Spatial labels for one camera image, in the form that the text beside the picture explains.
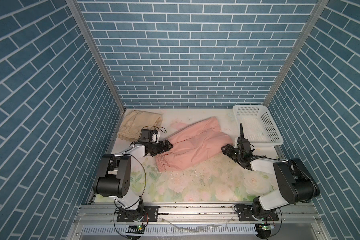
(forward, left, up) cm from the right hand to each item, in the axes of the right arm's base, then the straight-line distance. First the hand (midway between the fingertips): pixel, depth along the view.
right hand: (223, 147), depth 95 cm
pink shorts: (0, +20, +3) cm, 20 cm away
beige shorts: (+14, +63, +4) cm, 65 cm away
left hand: (-4, +36, +2) cm, 36 cm away
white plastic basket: (+24, -29, -4) cm, 38 cm away
